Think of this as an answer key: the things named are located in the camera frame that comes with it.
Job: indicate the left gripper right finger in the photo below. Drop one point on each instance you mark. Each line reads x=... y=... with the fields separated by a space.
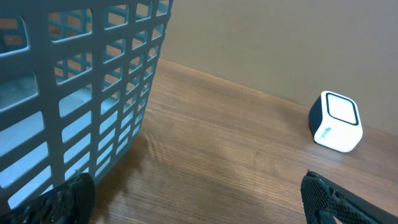
x=326 y=202

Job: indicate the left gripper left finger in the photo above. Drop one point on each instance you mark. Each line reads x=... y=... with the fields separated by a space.
x=71 y=202

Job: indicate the grey plastic mesh basket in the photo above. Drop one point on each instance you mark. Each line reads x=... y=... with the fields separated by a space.
x=75 y=80

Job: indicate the white barcode scanner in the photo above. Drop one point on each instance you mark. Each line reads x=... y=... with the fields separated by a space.
x=335 y=122

